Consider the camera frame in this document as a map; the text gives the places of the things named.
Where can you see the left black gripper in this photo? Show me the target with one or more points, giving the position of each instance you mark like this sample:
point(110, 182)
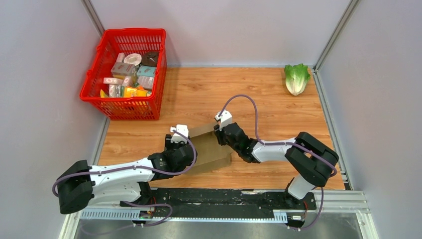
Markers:
point(168, 144)

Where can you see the dark brown round item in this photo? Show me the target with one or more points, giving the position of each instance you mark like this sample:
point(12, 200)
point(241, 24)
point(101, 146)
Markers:
point(150, 59)

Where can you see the orange yellow snack packet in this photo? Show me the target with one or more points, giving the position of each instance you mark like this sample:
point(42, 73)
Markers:
point(130, 92)

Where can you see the red plastic shopping basket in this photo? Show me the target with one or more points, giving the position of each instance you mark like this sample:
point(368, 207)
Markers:
point(126, 79)

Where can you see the pink grey carton box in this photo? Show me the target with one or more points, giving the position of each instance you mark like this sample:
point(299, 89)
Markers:
point(123, 69)

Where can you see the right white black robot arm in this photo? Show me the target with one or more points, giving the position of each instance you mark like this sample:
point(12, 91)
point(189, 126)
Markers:
point(314, 161)

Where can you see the pink white small box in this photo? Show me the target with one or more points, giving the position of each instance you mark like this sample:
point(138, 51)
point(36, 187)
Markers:
point(112, 81)

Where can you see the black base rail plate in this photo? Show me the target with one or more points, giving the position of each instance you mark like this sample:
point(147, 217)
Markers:
point(227, 203)

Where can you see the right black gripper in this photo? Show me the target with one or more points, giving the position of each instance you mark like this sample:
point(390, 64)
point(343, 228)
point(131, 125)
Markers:
point(219, 134)

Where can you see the brown cardboard paper box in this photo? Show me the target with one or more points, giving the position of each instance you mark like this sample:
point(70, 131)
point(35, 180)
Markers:
point(211, 156)

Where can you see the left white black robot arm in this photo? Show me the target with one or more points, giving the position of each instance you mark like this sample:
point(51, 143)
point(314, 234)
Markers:
point(83, 185)

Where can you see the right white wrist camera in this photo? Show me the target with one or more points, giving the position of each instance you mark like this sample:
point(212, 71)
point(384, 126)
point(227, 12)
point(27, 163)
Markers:
point(224, 118)

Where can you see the green lettuce head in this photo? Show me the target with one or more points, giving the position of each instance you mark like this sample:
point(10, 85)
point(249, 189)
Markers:
point(297, 77)

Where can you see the teal small box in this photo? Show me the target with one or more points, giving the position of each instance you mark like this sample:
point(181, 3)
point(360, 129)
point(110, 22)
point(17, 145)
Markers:
point(146, 71)

